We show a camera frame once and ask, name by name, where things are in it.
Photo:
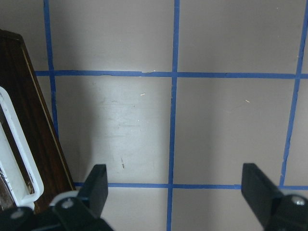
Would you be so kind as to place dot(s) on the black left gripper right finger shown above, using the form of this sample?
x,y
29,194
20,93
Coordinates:
x,y
275,209

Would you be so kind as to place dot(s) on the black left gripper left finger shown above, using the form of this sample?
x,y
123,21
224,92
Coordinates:
x,y
86,204

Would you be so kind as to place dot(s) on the white plastic drawer handle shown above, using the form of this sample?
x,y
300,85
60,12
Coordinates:
x,y
17,163

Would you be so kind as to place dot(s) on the dark brown wooden drawer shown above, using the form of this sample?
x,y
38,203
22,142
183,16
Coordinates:
x,y
18,78

